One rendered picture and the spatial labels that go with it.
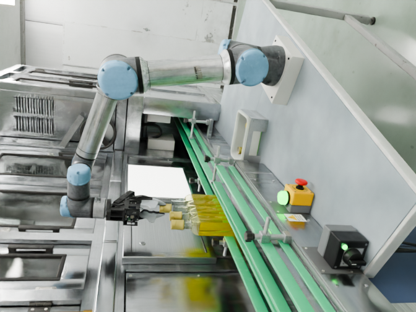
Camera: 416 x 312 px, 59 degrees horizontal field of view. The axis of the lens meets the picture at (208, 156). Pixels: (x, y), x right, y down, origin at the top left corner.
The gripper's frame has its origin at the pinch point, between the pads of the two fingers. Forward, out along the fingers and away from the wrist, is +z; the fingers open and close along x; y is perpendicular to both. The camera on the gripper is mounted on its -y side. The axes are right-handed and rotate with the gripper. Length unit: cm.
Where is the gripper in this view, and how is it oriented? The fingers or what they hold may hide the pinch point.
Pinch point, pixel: (161, 208)
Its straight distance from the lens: 141.8
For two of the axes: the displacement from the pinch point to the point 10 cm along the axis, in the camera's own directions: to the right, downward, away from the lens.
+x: 1.5, -9.1, -3.8
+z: 9.8, 0.8, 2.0
